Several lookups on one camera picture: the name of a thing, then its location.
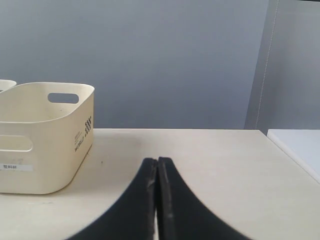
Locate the white side table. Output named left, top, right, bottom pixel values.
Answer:
left=267, top=129, right=320, bottom=182

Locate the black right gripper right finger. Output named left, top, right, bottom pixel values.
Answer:
left=157, top=157, right=249, bottom=240

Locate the cream bin right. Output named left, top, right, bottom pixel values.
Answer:
left=0, top=82, right=95, bottom=195

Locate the cream bin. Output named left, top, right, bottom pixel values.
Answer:
left=0, top=79, right=17, bottom=92
left=0, top=82, right=95, bottom=195

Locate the cream bin middle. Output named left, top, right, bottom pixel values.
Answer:
left=0, top=79, right=17, bottom=92

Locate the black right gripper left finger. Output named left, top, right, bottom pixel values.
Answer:
left=69, top=158, right=158, bottom=240

